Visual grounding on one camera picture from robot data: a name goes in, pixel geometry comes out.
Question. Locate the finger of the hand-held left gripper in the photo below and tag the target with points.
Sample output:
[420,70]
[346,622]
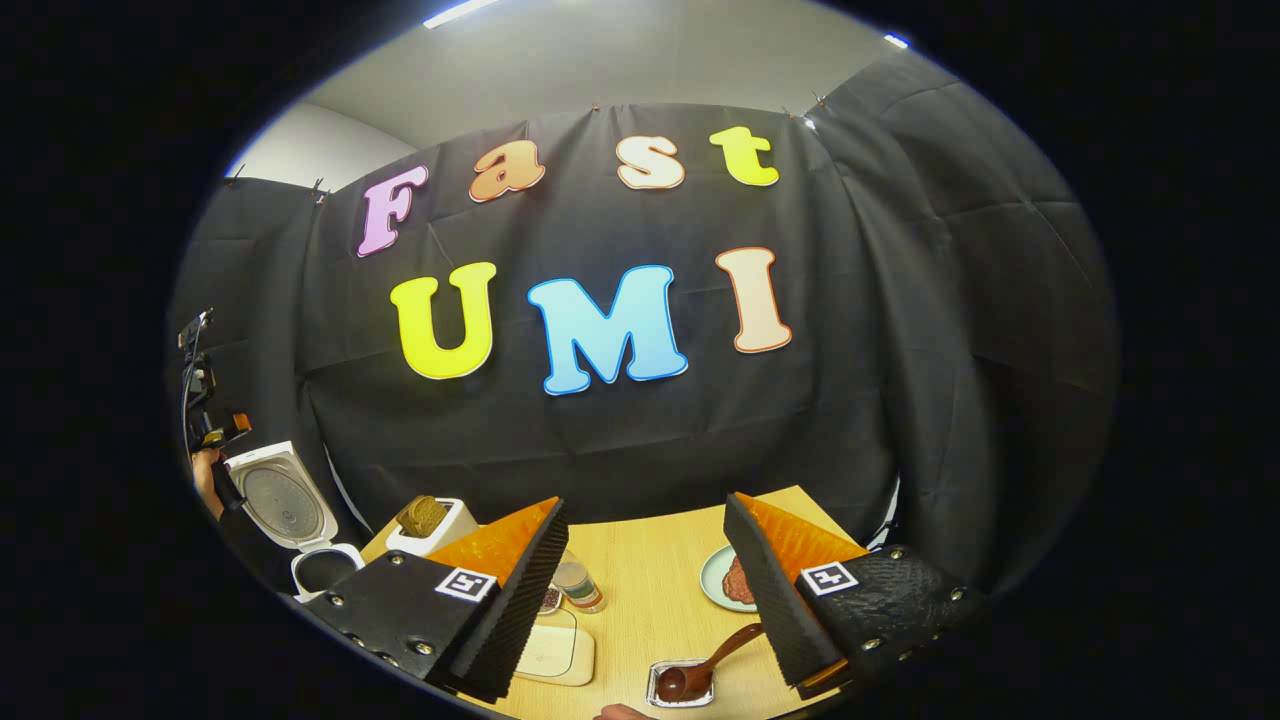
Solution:
[241,421]

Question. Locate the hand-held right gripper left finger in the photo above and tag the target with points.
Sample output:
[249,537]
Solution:
[515,610]

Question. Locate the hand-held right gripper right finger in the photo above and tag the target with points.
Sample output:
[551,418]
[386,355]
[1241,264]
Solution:
[780,610]

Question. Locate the clear rice container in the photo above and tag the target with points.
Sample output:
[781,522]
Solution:
[555,650]

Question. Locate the white rice cooker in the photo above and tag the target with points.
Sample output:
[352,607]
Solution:
[285,500]

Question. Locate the brown wooden spoon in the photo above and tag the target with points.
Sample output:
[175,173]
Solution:
[690,675]

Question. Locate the white divided grain dish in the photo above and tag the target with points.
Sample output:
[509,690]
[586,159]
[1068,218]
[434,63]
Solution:
[550,600]

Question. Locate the red meat slices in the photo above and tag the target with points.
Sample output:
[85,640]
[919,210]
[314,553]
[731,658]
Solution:
[740,582]

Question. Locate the small clear bottle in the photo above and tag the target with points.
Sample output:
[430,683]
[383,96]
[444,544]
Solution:
[578,582]

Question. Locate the pale green plate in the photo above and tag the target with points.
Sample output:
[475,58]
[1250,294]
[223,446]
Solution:
[712,580]

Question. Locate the white toaster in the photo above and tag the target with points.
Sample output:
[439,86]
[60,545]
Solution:
[455,520]

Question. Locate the brown bread slice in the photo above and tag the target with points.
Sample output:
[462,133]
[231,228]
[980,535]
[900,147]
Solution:
[422,517]

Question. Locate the black backdrop cloth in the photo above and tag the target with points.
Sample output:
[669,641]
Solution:
[850,350]

